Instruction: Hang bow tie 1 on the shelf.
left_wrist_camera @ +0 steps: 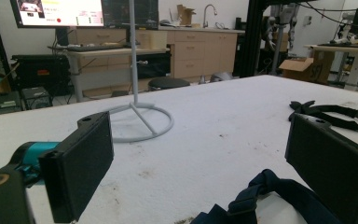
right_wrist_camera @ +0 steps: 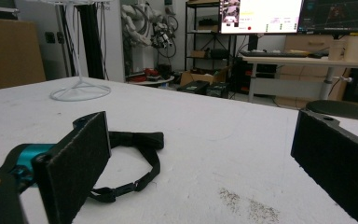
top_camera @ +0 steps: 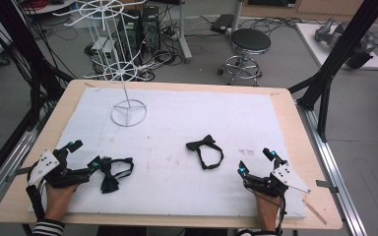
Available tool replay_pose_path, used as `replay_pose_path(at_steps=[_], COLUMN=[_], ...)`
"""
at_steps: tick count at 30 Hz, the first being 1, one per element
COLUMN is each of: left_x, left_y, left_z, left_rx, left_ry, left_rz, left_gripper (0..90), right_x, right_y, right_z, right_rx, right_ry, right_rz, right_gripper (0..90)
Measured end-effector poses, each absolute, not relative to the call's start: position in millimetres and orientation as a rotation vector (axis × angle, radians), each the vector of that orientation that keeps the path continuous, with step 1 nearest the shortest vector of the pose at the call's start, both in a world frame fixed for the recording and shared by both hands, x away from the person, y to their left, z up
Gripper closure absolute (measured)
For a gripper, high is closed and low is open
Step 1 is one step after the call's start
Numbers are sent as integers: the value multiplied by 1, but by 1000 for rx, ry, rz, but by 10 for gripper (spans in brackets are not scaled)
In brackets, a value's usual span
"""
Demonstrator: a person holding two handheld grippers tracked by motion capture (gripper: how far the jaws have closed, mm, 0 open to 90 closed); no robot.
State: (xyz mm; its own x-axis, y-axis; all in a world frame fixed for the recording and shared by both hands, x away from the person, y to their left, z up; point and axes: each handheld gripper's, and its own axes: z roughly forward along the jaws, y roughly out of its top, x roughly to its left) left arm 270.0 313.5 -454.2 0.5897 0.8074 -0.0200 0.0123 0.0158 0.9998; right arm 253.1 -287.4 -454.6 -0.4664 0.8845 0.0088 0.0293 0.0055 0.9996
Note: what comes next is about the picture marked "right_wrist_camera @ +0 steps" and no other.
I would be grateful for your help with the black metal shelf rack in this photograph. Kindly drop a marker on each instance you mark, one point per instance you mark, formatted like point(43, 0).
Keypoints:
point(187, 37)

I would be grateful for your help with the large cardboard box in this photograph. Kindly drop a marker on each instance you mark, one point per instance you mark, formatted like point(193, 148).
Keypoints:
point(9, 53)

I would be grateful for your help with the black keyboard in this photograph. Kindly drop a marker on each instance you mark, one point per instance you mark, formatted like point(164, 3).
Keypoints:
point(273, 54)

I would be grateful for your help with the black aluminium post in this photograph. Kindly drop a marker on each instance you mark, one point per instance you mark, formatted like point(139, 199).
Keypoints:
point(91, 40)

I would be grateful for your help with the bright computer monitor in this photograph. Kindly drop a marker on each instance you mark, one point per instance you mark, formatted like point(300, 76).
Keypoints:
point(267, 15)

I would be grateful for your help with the black round stool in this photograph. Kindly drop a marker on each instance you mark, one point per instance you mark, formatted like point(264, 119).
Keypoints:
point(341, 109)

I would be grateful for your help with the dark computer monitor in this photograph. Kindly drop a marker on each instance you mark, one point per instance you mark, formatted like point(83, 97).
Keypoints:
point(338, 15)

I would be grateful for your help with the white office desk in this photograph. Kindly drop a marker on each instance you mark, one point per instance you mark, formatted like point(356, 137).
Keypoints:
point(292, 60)

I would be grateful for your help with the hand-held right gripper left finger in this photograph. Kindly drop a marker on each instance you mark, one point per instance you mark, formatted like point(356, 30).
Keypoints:
point(74, 161)

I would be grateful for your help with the black bow tie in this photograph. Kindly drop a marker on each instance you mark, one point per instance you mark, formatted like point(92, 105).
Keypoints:
point(143, 140)

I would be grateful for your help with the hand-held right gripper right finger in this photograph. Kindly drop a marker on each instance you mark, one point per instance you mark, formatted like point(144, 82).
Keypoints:
point(335, 155)

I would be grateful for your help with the open cardboard box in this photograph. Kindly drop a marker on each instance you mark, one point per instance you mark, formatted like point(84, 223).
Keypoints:
point(195, 77)

